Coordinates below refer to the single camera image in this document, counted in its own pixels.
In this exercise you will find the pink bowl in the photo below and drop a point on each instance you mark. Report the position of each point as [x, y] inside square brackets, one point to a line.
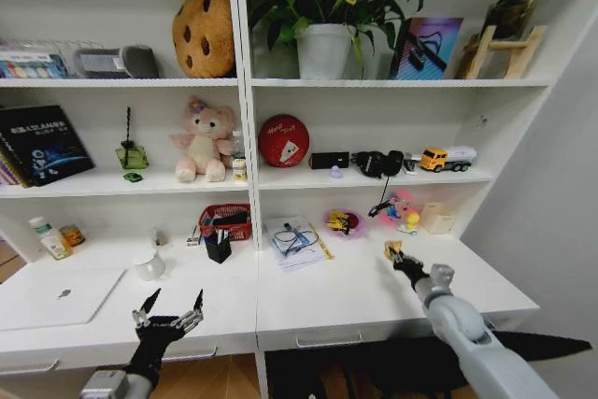
[345, 223]

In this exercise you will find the white shelf unit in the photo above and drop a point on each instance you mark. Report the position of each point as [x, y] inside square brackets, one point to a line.
[247, 100]

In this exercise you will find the orange jar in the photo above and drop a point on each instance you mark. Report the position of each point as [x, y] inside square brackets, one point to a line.
[72, 234]

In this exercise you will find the pink and yellow toy figure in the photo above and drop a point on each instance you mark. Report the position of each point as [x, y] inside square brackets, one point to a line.
[402, 214]

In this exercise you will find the black rectangular box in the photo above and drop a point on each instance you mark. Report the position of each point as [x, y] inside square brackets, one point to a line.
[329, 160]

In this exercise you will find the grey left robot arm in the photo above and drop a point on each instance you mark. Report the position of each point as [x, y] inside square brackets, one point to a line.
[114, 385]

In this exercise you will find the dark ornament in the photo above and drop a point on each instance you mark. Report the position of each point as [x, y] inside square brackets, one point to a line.
[511, 9]

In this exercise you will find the red round tin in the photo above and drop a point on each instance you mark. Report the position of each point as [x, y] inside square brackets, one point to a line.
[283, 140]

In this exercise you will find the yellow liquid bottle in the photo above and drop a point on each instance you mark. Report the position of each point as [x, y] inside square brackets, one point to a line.
[56, 246]

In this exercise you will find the black book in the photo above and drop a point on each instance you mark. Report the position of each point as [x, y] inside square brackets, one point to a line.
[44, 144]

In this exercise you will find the black headphones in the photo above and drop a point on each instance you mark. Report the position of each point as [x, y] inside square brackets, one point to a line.
[376, 163]

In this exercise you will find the pink plush doll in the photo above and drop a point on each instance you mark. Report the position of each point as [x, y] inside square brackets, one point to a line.
[205, 142]

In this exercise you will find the white capped bottle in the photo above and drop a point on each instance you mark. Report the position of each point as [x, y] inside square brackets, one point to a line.
[41, 227]

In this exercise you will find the cookie shaped plush pillow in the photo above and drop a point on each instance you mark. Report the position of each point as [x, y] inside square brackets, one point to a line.
[203, 34]

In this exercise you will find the white paper stack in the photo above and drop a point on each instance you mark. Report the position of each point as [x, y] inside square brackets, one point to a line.
[299, 245]

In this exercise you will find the wooden stand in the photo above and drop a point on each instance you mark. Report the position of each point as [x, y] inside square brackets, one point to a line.
[504, 51]

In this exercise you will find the silver laptop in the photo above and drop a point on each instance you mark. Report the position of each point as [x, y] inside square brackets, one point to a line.
[63, 296]

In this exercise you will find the black pen holder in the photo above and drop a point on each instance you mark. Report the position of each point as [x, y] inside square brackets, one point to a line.
[218, 245]

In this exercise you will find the yellow wrapper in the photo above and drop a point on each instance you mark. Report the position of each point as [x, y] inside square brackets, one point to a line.
[393, 246]

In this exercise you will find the blue glasses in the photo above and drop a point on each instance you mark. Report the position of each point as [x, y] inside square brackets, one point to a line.
[292, 237]

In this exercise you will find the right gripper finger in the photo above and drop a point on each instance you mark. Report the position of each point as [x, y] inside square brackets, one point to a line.
[396, 260]
[410, 258]

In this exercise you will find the small purple figurine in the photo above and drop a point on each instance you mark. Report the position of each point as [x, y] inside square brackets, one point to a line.
[335, 172]

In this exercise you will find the purple printed box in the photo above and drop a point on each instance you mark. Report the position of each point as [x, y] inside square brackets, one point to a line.
[427, 48]

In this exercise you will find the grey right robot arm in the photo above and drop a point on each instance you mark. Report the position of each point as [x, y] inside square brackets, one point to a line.
[467, 338]

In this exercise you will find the cream box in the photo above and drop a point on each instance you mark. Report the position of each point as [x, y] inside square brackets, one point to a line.
[438, 218]

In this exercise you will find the grey pouch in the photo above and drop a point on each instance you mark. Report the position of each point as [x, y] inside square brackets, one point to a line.
[117, 62]

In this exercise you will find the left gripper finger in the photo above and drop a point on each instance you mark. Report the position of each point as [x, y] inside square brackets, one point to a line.
[146, 312]
[196, 315]

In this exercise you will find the red plastic basket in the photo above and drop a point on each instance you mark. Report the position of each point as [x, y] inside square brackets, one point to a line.
[226, 221]

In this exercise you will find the clear box with coloured packs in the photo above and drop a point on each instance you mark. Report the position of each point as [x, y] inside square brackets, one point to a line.
[32, 65]

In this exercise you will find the black chair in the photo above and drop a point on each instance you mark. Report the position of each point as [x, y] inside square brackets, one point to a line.
[355, 371]

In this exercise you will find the yellow toy truck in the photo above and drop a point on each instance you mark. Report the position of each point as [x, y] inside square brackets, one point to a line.
[444, 158]

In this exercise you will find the white plant pot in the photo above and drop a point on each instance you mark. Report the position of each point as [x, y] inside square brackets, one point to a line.
[323, 51]

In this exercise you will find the green diffuser bottle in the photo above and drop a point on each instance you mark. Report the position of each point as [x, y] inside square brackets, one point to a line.
[132, 156]

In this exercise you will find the white mug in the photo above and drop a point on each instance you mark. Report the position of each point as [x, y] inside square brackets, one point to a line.
[149, 266]

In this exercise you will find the small clear drink bottle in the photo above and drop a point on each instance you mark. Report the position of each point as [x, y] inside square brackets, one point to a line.
[239, 163]

